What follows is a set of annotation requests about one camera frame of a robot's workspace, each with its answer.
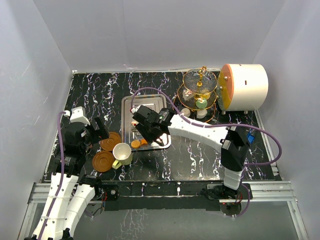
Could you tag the green ceramic cup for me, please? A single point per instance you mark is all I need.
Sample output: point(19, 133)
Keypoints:
point(123, 155)

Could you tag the white cream puff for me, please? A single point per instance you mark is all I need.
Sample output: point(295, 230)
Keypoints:
point(201, 113)

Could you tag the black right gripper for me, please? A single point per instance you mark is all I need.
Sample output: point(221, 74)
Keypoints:
point(151, 139)

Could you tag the brown wooden coaster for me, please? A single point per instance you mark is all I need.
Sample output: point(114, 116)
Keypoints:
point(103, 161)
point(109, 143)

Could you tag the three-tier glass cake stand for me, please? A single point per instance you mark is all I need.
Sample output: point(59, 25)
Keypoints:
point(198, 81)

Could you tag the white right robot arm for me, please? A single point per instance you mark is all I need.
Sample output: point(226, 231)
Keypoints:
point(232, 144)

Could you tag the orange fish-shaped cookie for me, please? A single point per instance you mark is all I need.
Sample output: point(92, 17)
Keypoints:
point(143, 142)

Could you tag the blue clip object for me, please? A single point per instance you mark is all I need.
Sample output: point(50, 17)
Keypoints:
point(251, 135)

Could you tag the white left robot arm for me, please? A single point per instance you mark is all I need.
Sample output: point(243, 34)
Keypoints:
point(70, 193)

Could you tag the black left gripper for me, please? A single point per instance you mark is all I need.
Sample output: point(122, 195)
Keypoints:
point(103, 133)

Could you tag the yellow dome cake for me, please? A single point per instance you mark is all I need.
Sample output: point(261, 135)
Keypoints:
point(206, 96)

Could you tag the white sprinkle cherry cake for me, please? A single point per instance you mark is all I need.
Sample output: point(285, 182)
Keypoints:
point(134, 123)

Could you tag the white rectangular cream cake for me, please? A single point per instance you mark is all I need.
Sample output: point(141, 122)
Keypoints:
point(187, 95)

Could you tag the green dome cake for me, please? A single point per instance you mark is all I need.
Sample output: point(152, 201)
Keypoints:
point(201, 103)

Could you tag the silver metal tray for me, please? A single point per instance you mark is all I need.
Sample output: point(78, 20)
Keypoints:
point(135, 130)

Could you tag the white cylindrical container orange lid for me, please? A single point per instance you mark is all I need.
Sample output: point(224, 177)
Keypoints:
point(242, 87)

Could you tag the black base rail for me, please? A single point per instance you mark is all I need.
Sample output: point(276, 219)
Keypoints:
point(168, 195)

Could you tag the round orange biscuit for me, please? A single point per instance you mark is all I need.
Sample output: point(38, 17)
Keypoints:
point(136, 144)

